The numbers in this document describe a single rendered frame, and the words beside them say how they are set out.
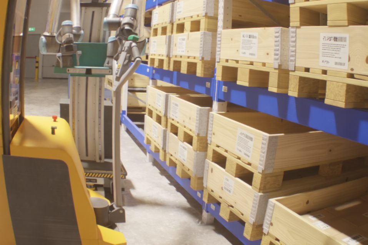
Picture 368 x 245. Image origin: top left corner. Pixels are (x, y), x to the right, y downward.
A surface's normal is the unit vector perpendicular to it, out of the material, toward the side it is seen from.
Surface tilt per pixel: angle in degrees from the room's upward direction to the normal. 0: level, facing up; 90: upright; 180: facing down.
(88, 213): 90
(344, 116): 90
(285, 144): 90
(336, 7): 90
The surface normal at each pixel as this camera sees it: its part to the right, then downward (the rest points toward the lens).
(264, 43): -0.94, -0.03
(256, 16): 0.34, 0.11
